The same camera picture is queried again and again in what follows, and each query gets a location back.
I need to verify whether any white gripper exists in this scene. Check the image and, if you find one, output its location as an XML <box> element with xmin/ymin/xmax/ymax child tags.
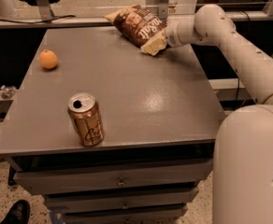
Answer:
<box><xmin>165</xmin><ymin>19</ymin><xmax>195</xmax><ymax>47</ymax></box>

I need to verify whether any brown chip bag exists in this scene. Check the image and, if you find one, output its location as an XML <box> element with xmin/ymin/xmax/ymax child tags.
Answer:
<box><xmin>105</xmin><ymin>5</ymin><xmax>167</xmax><ymax>56</ymax></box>

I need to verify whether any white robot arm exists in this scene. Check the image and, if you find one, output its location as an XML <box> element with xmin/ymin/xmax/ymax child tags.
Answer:
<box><xmin>165</xmin><ymin>5</ymin><xmax>273</xmax><ymax>224</ymax></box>

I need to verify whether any orange soda can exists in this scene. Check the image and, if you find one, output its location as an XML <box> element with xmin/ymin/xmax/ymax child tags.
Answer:
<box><xmin>68</xmin><ymin>92</ymin><xmax>104</xmax><ymax>147</ymax></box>

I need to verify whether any grey drawer cabinet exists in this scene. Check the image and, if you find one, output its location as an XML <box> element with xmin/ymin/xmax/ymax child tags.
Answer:
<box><xmin>0</xmin><ymin>27</ymin><xmax>224</xmax><ymax>224</ymax></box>

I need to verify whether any orange fruit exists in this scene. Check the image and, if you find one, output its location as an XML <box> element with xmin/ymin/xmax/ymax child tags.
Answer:
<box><xmin>39</xmin><ymin>49</ymin><xmax>58</xmax><ymax>69</ymax></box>

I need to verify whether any top drawer knob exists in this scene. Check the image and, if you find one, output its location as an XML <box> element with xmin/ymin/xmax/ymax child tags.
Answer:
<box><xmin>117</xmin><ymin>178</ymin><xmax>126</xmax><ymax>187</ymax></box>

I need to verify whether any drawer knob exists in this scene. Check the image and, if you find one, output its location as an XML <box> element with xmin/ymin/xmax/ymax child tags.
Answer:
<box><xmin>117</xmin><ymin>178</ymin><xmax>126</xmax><ymax>187</ymax></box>
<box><xmin>122</xmin><ymin>203</ymin><xmax>129</xmax><ymax>210</ymax></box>

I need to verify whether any crumpled clear plastic object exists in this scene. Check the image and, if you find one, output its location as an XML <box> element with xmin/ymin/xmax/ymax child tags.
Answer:
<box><xmin>0</xmin><ymin>85</ymin><xmax>17</xmax><ymax>99</ymax></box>

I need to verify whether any middle drawer knob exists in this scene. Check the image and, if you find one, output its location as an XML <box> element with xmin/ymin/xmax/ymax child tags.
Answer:
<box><xmin>122</xmin><ymin>203</ymin><xmax>129</xmax><ymax>210</ymax></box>

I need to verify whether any black shoe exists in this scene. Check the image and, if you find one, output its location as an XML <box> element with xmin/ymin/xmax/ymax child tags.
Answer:
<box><xmin>0</xmin><ymin>200</ymin><xmax>30</xmax><ymax>224</ymax></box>

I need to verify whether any black cable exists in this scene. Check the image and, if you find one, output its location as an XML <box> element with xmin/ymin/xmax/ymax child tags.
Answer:
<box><xmin>0</xmin><ymin>14</ymin><xmax>77</xmax><ymax>25</ymax></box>

